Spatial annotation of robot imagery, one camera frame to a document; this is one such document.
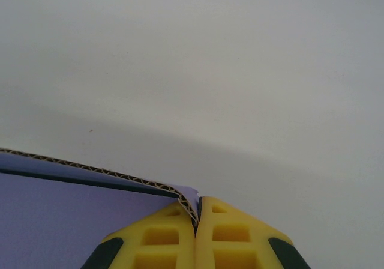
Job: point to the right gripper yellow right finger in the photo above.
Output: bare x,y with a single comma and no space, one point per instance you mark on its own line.
231,236

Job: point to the purple cardboard box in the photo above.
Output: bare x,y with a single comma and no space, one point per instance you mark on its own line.
60,221

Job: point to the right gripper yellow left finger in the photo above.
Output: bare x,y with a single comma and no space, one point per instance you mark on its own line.
162,236

